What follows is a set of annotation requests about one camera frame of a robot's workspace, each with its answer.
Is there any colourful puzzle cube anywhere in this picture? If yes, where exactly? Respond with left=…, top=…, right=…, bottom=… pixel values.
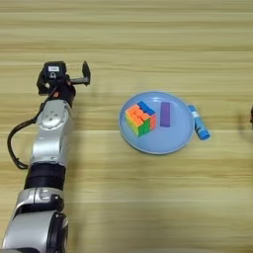
left=125, top=100, right=158, bottom=138

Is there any blue glue stick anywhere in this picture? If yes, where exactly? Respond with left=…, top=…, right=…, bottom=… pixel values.
left=187, top=104, right=211, bottom=141

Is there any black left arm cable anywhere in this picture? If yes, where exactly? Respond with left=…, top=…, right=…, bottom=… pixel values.
left=7, top=98, right=47, bottom=171

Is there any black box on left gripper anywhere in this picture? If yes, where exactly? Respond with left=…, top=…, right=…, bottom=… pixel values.
left=42, top=60, right=67, bottom=81

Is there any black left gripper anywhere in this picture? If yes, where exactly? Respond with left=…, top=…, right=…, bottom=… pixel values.
left=36, top=59, right=92, bottom=107

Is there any light blue round plate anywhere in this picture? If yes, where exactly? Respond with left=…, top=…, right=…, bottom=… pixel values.
left=118, top=91, right=196, bottom=156

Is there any purple rectangular block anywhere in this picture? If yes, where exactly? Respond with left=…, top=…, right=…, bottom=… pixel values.
left=159, top=101, right=172, bottom=128

